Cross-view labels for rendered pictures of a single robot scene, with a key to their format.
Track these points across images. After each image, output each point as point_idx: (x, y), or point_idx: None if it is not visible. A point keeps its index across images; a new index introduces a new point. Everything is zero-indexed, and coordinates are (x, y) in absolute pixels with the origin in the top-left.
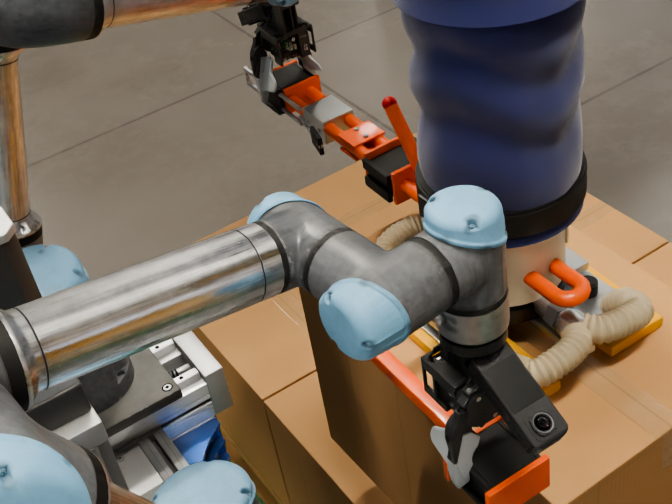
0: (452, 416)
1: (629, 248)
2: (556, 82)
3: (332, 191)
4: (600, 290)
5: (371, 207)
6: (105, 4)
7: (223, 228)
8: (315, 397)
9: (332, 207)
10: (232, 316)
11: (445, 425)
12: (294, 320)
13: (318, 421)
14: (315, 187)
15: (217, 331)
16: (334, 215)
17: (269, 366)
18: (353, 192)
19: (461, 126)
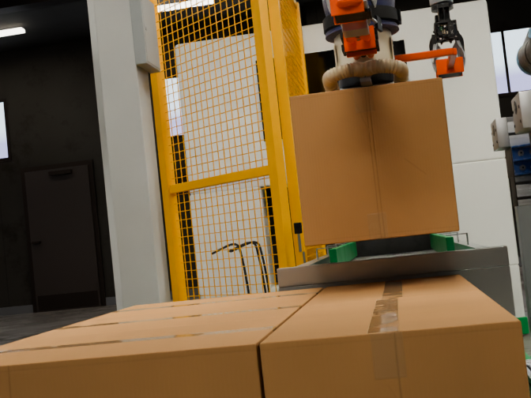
0: (458, 34)
1: (111, 318)
2: None
3: (189, 343)
4: None
5: (188, 335)
6: None
7: (367, 332)
8: (436, 290)
9: (220, 336)
10: (452, 304)
11: (461, 35)
12: (397, 304)
13: (449, 287)
14: (195, 347)
15: (479, 301)
16: (231, 333)
17: (453, 294)
18: (174, 342)
19: None
